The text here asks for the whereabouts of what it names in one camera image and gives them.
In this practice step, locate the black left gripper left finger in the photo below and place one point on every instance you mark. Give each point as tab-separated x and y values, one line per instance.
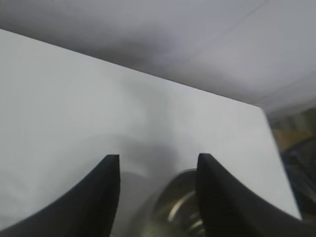
81	209

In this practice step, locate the stainless steel mixing bowl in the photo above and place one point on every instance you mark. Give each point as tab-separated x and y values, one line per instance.
172	212

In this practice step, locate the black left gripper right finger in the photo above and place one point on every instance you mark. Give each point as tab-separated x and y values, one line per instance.
234	209

